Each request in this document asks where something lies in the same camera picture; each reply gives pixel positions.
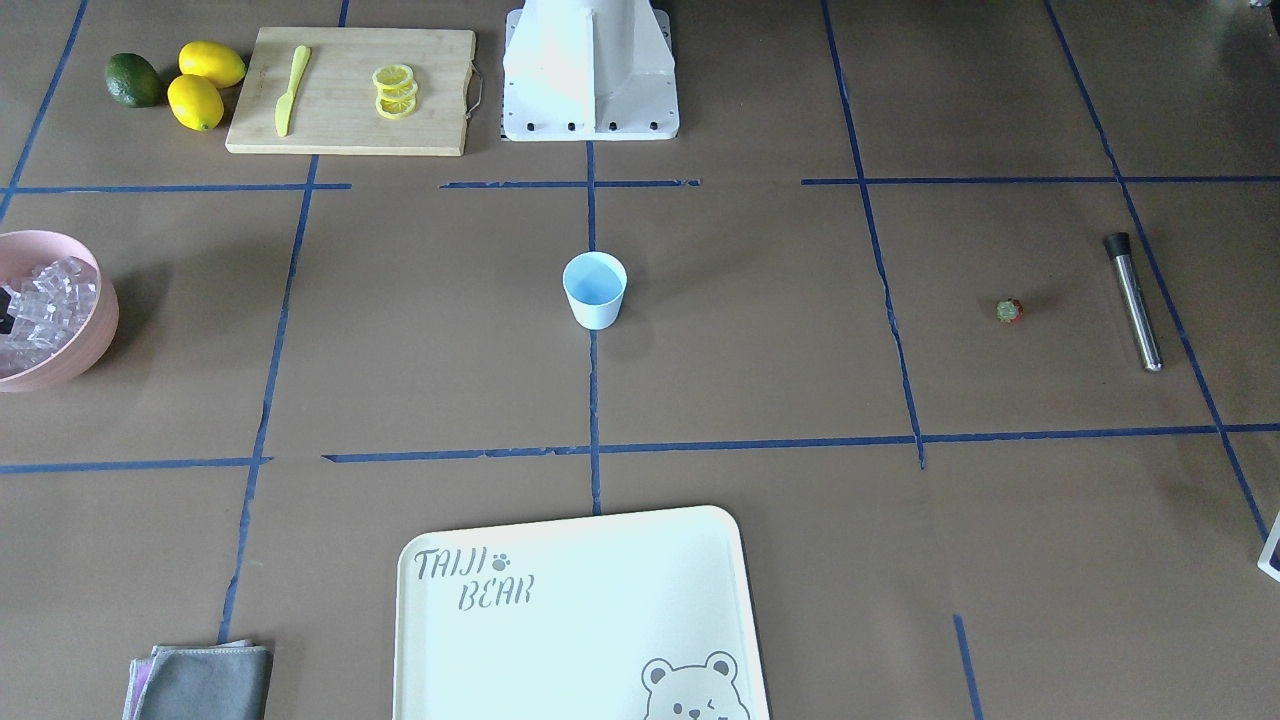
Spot pile of ice cubes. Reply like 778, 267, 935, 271
1, 256, 101, 377

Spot light blue cup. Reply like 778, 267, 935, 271
562, 251, 628, 331

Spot pink bowl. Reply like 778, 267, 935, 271
1, 231, 119, 393

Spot green avocado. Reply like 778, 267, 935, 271
104, 53, 164, 108

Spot lemon near board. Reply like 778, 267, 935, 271
178, 41, 247, 88

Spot yellow plastic knife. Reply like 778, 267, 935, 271
274, 45, 312, 138

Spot bamboo cutting board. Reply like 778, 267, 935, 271
225, 26, 476, 158

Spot grey folded cloth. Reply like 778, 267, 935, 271
122, 639, 273, 719

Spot lemon slices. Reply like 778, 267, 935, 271
372, 64, 419, 120

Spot cream bear tray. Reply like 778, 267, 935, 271
392, 505, 771, 719

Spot red strawberry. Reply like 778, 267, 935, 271
995, 299, 1025, 324

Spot steel muddler black tip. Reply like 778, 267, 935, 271
1102, 232, 1164, 373

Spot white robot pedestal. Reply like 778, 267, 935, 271
502, 1, 681, 142

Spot white wire cup rack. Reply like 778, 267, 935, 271
1256, 514, 1280, 582

